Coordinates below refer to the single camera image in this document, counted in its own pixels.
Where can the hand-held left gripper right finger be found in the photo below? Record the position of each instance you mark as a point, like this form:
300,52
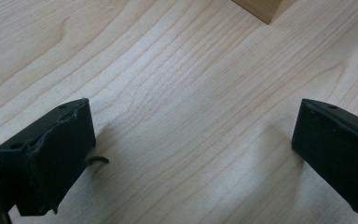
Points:
338,155

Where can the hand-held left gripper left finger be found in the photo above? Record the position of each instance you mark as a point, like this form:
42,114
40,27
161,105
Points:
52,161

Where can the wooden tea box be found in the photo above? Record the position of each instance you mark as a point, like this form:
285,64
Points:
258,7

